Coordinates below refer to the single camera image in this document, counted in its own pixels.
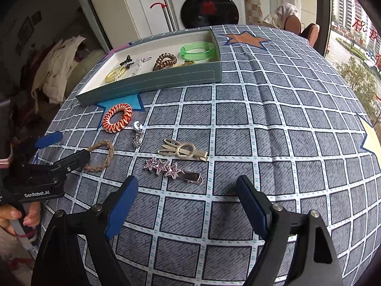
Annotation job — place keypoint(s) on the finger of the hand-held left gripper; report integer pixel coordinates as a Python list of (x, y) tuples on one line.
[(49, 140), (73, 161)]

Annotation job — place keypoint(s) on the black hair claw clip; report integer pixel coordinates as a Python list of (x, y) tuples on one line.
[(126, 61)]

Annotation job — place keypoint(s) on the pink star hair clip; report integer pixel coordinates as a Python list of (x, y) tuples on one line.
[(166, 168)]

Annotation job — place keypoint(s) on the white cloth on chair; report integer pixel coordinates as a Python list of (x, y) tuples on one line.
[(287, 10)]

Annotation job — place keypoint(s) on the checked hanging towel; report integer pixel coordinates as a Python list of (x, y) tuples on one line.
[(252, 4)]

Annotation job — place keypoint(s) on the grey checked star tablecloth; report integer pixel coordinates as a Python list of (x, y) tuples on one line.
[(268, 140)]

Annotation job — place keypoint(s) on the small picture frame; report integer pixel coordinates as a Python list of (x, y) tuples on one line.
[(18, 47), (35, 18)]

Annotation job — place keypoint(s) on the beige clothes pile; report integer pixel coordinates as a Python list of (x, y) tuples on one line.
[(56, 68)]

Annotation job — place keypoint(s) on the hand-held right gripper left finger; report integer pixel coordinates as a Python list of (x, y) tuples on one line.
[(122, 205)]

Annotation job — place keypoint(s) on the shallow grey-green cardboard box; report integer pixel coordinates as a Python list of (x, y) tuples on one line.
[(178, 77)]

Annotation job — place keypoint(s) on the small silver hair clip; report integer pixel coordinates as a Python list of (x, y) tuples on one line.
[(137, 135)]

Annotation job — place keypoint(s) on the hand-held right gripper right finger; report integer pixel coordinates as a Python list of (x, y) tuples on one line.
[(250, 205)]

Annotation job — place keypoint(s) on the large picture frame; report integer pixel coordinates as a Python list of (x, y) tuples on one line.
[(24, 27)]

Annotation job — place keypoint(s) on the brown chair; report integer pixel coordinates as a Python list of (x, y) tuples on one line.
[(311, 34), (293, 23)]

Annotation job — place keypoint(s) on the white washing machine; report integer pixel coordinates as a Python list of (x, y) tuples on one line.
[(205, 6)]

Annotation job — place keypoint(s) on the person's left hand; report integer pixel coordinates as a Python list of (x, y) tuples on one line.
[(9, 219)]

